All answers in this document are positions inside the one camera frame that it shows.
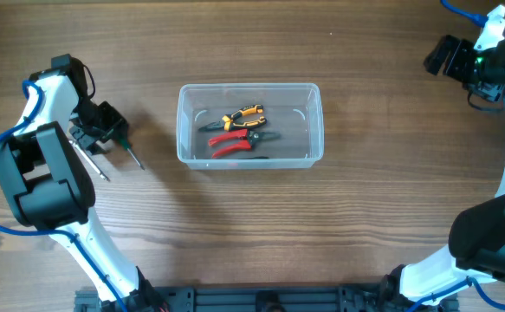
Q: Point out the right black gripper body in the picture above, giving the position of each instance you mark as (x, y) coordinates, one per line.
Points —
(475, 69)

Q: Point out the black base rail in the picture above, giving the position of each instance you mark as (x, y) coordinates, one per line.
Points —
(344, 298)

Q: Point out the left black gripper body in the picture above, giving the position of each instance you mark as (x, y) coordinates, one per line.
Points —
(96, 122)

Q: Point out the red black small screwdriver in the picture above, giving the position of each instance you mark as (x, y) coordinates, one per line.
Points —
(252, 158)

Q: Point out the red handled cutters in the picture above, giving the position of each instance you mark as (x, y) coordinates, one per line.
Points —
(244, 139)

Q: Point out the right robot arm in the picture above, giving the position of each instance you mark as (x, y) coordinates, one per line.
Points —
(475, 252)

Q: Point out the silver ratchet wrench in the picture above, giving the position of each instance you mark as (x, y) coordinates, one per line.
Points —
(89, 160)

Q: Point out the orange black pliers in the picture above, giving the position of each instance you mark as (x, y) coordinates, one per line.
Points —
(231, 122)

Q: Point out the clear plastic container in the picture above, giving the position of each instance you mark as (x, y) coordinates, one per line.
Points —
(294, 110)

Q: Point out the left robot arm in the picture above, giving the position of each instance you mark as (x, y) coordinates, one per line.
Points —
(49, 190)

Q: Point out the green handled screwdriver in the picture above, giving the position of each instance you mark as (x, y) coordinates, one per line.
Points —
(124, 142)

